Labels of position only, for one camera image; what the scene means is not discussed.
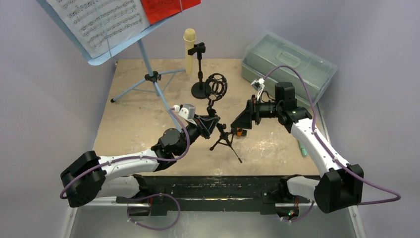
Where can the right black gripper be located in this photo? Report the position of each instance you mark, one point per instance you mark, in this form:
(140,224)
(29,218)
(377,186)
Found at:
(254,112)

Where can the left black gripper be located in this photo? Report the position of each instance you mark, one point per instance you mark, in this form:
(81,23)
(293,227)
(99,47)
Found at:
(204,125)

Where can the black tripod shock-mount stand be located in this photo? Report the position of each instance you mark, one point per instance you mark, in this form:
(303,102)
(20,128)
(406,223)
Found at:
(215,89)

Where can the mint green microphone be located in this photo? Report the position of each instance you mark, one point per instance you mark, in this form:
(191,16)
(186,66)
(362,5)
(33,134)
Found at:
(302,149)

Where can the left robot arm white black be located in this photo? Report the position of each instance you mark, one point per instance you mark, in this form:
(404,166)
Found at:
(90,176)

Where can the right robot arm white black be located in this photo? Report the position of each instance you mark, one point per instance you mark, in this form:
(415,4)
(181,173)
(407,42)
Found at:
(340,184)

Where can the black round-base mic stand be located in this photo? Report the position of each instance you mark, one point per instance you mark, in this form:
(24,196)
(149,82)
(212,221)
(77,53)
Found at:
(198,90)

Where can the green translucent storage case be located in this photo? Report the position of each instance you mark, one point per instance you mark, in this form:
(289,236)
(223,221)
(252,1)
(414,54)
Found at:
(284,61)

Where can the blue music stand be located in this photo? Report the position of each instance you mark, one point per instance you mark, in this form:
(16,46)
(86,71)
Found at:
(151,75)

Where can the cream yellow microphone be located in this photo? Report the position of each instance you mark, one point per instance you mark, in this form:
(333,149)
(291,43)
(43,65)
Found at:
(189,39)

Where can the red sheet music page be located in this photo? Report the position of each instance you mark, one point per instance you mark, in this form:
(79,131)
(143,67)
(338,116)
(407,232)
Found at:
(157,10)

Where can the white sheet music page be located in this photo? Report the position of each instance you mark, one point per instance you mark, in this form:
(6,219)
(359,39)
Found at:
(100,25)

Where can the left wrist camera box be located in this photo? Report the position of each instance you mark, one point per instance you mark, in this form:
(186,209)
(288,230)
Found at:
(186,111)

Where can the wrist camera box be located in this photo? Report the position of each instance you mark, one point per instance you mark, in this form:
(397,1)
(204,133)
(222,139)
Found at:
(186,111)
(258,85)

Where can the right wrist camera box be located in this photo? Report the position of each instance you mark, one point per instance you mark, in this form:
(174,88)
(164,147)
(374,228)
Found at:
(258,85)

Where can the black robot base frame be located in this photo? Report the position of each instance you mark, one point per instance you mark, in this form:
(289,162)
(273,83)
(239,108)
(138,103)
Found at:
(263,194)

